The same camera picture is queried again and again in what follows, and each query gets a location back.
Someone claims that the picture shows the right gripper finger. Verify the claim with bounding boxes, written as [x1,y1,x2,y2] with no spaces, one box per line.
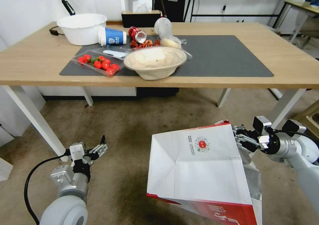
[233,125,255,136]
[235,134,260,153]

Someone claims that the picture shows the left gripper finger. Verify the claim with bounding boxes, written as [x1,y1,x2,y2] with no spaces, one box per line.
[84,145,109,164]
[87,135,107,156]

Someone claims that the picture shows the red white food delivery bag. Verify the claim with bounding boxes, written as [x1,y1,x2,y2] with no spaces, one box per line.
[146,120,263,225]

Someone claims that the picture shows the dried red food scraps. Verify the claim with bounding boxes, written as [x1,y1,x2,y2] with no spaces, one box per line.
[129,38,161,50]

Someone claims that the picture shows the clear bag with bun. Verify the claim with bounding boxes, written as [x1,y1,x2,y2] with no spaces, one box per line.
[160,35,188,49]

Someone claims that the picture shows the white table leg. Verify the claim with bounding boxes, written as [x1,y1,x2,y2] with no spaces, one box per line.
[3,86,66,155]
[216,88,231,108]
[79,87,94,106]
[271,88,306,130]

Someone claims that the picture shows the light wooden furniture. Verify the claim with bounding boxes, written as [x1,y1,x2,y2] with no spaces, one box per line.
[288,100,319,136]

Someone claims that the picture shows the white box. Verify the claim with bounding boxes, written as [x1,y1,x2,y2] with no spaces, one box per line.
[0,157,13,182]

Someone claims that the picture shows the grey desk mat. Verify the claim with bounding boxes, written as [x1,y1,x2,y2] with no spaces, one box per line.
[59,35,274,78]

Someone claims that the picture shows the clear plastic tomato tray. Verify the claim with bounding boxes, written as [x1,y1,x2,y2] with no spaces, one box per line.
[72,49,125,77]

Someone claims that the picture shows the white plastic spoon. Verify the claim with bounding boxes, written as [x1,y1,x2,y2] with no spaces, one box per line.
[103,49,125,59]

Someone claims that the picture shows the beige paper bowl with lid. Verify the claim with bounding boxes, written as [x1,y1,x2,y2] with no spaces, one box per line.
[123,46,188,81]

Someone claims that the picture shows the blue white paper cup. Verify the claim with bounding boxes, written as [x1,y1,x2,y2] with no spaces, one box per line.
[97,27,127,47]

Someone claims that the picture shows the crushed red drink can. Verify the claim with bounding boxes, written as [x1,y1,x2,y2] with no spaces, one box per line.
[128,26,148,43]

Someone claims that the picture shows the white plastic basin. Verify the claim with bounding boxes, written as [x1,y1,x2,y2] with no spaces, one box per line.
[56,13,108,46]

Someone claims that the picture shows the clear plastic cup with lid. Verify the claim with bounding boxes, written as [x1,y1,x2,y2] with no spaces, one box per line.
[154,17,173,40]

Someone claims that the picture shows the pale side table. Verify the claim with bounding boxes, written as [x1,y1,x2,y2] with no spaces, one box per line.
[283,0,319,44]

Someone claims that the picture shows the black tissue box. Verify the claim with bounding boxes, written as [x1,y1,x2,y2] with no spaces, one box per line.
[121,10,161,28]

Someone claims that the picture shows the black cabinet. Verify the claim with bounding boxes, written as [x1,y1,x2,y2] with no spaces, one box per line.
[136,0,187,23]

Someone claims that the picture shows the white tissue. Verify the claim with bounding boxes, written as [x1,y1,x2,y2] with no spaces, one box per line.
[132,0,153,13]

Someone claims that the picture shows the black tripod leg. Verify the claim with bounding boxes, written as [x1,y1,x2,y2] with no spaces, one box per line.
[52,0,76,16]

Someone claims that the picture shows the brown wooden stick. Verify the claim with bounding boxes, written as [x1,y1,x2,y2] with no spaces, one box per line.
[155,0,168,18]

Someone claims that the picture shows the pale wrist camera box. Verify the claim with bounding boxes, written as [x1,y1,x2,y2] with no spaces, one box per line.
[253,115,272,136]
[69,142,88,166]

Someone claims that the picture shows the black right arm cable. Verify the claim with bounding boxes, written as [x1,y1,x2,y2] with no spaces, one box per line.
[271,128,319,146]

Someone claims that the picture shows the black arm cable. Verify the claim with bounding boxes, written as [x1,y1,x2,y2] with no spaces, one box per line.
[24,149,73,225]
[271,128,319,146]

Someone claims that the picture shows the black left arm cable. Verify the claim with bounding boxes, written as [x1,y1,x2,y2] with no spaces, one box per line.
[24,149,73,225]

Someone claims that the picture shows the black metal frame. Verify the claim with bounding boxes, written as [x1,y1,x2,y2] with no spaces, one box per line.
[184,0,310,28]

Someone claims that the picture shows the black power cable with plug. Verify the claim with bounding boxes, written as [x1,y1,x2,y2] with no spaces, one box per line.
[49,26,67,37]

